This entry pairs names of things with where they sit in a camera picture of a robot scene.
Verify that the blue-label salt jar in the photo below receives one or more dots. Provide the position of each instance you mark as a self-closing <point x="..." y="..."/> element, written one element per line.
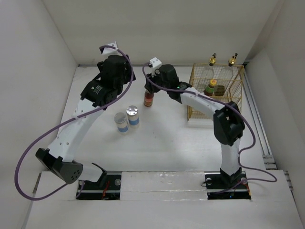
<point x="121" y="122"/>
<point x="133" y="116"/>

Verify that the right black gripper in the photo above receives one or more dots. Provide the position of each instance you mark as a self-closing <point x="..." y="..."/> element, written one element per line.
<point x="151" y="87"/>

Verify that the yellow wire basket rack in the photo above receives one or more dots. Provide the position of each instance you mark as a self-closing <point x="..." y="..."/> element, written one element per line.
<point x="229" y="81"/>

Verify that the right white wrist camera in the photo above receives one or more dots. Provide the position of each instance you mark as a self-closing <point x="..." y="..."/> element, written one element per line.
<point x="155" y="63"/>

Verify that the dark oil glass bottle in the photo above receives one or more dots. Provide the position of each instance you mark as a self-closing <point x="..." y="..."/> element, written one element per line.
<point x="207" y="75"/>

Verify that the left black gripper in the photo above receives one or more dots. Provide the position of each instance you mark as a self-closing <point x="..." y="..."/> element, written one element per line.
<point x="128" y="73"/>

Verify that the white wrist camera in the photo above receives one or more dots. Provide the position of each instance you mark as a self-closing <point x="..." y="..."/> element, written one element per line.
<point x="155" y="63"/>
<point x="109" y="49"/>

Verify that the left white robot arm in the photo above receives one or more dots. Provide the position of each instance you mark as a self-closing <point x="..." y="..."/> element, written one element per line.
<point x="58" y="156"/>

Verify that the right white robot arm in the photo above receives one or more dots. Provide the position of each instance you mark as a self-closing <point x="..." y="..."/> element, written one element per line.
<point x="228" y="123"/>

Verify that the red sauce bottle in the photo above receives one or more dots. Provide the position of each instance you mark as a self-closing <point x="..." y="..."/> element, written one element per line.
<point x="148" y="98"/>
<point x="209" y="90"/>

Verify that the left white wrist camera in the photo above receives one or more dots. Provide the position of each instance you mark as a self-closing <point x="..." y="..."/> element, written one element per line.
<point x="109" y="49"/>

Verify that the clear glass bottle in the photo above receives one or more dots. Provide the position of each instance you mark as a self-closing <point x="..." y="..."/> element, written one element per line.
<point x="232" y="65"/>

